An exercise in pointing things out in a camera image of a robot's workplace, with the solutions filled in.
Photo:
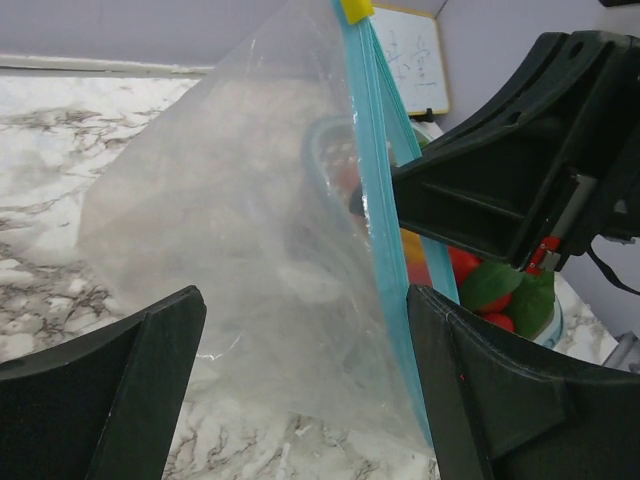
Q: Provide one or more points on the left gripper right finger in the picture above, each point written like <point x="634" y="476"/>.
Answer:
<point x="502" y="407"/>

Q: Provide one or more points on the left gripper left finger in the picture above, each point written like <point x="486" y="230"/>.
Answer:
<point x="104" y="405"/>

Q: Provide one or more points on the small whiteboard with stand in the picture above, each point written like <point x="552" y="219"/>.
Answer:
<point x="411" y="46"/>

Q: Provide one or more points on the blue plastic strip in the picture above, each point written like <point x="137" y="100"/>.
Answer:
<point x="301" y="314"/>

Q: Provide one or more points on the red toy strawberries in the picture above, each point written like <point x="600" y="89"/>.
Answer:
<point x="516" y="301"/>

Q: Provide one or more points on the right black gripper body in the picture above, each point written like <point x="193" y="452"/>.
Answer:
<point x="582" y="115"/>

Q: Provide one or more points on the light blue plastic basket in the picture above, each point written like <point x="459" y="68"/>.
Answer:
<point x="328" y="147"/>

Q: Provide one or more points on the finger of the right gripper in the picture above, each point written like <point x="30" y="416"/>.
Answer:
<point x="473" y="187"/>

